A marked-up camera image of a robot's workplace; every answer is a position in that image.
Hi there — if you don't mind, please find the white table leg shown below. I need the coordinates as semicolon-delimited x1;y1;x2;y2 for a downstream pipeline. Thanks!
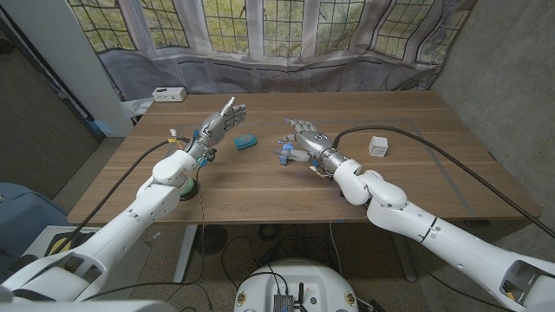
173;224;199;285

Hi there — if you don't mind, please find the printed window backdrop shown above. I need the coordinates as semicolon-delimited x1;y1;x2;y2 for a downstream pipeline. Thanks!
67;0;478;103

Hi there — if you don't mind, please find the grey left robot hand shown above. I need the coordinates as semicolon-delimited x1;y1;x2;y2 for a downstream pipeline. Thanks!
188;97;247;159

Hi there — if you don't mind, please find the white cube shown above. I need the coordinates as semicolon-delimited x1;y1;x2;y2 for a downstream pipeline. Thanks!
369;135;389;158

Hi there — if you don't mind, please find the white power box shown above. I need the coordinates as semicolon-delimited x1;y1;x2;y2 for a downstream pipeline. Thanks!
151;86;188;103

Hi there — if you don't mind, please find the blue fabric seat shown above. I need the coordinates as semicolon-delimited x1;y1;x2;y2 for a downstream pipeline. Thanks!
0;181;70;278

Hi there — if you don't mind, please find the blue toy camera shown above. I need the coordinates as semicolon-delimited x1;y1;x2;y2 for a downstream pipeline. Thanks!
279;142;297;166

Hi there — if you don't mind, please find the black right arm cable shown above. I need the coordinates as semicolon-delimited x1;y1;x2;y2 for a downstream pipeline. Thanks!
331;125;555;239

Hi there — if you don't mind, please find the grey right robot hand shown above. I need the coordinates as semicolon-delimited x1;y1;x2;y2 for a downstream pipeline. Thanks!
275;118;349;174

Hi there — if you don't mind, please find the black round floor grille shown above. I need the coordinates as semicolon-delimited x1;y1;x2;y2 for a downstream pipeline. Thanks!
193;224;229;256

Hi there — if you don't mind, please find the grey table leg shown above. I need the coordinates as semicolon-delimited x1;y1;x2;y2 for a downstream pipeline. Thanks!
388;233;418;283

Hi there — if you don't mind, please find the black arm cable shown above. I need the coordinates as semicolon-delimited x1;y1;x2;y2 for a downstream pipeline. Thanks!
331;125;555;239
51;137;192;257

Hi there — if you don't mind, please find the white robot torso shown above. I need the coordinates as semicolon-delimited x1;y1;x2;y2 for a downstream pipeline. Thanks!
233;258;360;312

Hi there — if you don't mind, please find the yellow and black pedal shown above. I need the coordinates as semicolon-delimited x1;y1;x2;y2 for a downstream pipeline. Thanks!
45;231;99;257

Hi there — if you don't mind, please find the teal flip phone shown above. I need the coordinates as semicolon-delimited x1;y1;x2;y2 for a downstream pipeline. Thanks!
234;133;258;151

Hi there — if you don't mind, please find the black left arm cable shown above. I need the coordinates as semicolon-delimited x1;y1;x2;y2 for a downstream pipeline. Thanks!
51;137;192;257

